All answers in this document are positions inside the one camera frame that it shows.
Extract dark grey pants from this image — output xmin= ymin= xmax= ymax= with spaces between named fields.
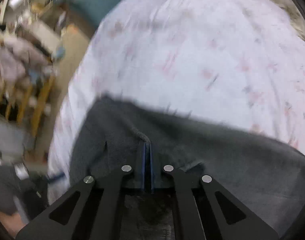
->
xmin=69 ymin=97 xmax=305 ymax=239

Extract cluttered wooden shelf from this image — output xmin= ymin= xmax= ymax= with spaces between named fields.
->
xmin=0 ymin=0 xmax=65 ymax=137

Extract white floral bed sheet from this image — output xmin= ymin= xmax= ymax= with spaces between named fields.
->
xmin=47 ymin=0 xmax=305 ymax=205

